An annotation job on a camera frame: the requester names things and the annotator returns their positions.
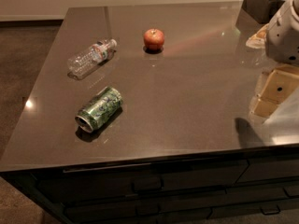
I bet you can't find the red apple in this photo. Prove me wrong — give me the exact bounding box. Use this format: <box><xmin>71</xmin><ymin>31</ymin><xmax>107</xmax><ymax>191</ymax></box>
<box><xmin>143</xmin><ymin>29</ymin><xmax>164</xmax><ymax>50</ymax></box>

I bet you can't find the green soda can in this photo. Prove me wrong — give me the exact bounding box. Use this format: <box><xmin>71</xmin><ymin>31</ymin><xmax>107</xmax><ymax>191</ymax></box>
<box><xmin>75</xmin><ymin>87</ymin><xmax>123</xmax><ymax>133</ymax></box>

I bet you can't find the snack bag on counter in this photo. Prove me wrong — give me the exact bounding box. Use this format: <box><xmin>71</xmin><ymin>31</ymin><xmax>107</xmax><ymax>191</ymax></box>
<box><xmin>246</xmin><ymin>23</ymin><xmax>268</xmax><ymax>49</ymax></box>

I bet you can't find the dark drawer cabinet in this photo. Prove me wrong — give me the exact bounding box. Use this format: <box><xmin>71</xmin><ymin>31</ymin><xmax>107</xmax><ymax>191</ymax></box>
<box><xmin>1</xmin><ymin>147</ymin><xmax>299</xmax><ymax>224</ymax></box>

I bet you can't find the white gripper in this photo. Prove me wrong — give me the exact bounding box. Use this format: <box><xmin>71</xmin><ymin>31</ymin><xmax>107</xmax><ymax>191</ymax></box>
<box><xmin>258</xmin><ymin>0</ymin><xmax>299</xmax><ymax>105</ymax></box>

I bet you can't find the clear plastic water bottle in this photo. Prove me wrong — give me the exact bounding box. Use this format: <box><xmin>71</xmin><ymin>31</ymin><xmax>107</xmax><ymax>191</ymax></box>
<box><xmin>67</xmin><ymin>39</ymin><xmax>117</xmax><ymax>80</ymax></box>

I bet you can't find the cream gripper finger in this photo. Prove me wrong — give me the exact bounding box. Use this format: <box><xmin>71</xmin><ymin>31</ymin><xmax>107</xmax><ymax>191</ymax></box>
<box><xmin>249</xmin><ymin>96</ymin><xmax>278</xmax><ymax>118</ymax></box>

